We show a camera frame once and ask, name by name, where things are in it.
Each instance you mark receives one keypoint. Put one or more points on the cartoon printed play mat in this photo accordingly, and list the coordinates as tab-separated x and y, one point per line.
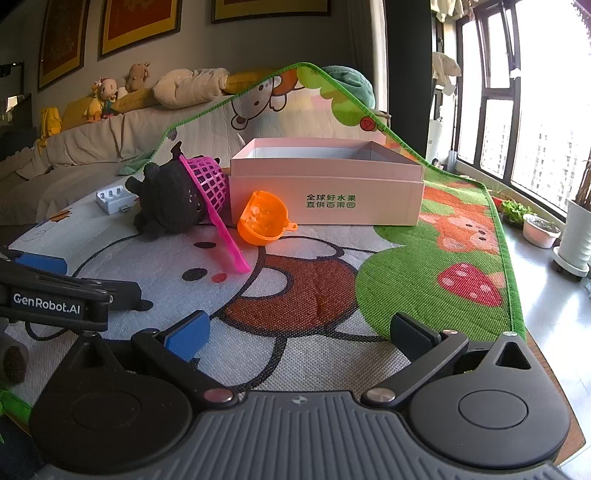
323	267

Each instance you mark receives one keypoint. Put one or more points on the yellow cushion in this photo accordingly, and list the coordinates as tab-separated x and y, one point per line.
76	110

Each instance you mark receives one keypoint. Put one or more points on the yellow duck plush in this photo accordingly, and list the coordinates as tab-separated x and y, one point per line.
93	105

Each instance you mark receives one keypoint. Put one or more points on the white tall appliance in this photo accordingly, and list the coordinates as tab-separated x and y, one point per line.
435	141

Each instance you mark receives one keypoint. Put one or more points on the framed red wall picture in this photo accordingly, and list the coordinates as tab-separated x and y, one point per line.
138	25
272	9
62	41

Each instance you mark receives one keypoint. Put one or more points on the white battery charger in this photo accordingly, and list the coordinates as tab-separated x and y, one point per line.
111	201

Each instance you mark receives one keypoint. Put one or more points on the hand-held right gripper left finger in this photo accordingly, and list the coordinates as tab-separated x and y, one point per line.
189	334

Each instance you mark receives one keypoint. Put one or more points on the black window frame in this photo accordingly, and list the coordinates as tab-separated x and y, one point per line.
480	83

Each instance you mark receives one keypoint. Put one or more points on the pink haired doll plush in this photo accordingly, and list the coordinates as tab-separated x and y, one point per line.
110	92

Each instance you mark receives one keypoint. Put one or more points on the black plush toy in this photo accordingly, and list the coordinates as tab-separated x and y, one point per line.
166	198

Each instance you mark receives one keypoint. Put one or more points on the white plush on window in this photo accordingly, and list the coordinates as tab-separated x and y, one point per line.
445	67

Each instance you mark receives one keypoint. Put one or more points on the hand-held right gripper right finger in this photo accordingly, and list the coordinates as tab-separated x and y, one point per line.
411	337

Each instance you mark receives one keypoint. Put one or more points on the green plush cushion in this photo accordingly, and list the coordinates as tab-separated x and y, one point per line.
353	85

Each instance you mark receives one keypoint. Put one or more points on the mustard long cushion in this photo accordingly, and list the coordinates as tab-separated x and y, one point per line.
247	79
134	100

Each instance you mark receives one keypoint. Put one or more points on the cream folded pillow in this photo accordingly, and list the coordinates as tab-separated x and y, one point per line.
189	87

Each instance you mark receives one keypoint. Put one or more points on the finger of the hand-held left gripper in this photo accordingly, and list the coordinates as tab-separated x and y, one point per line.
42	265
122	295

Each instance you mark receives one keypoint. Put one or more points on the pink mesh scoop basket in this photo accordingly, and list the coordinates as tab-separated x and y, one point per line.
207	177

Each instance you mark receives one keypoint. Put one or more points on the small red plant pot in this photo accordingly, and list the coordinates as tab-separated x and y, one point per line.
499	203

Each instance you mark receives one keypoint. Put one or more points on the yellow backpack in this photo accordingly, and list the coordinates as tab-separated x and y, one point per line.
50	121

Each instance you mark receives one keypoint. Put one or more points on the tall white plant pot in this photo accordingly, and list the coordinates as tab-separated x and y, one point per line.
575	235

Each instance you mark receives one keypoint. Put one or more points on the dark screen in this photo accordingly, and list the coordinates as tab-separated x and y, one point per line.
11	110

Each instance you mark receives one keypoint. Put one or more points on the white bowl planter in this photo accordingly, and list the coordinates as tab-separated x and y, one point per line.
541	230

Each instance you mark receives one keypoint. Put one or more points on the teal leaf cloth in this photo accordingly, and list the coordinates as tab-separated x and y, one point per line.
134	164

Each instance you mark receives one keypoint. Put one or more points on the tall bamboo plant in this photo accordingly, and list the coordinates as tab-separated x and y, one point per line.
584	182

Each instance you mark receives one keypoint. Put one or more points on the green potted herbs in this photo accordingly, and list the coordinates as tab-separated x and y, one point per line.
517	210

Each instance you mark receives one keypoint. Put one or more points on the dark curtain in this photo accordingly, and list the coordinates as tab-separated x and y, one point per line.
411	55

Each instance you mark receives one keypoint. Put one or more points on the pink cardboard box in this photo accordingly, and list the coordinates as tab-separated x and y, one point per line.
332	184

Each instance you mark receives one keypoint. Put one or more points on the orange plastic cup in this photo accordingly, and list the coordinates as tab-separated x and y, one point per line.
263	221

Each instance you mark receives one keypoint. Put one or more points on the brown animal plush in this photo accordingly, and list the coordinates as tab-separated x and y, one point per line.
137	76

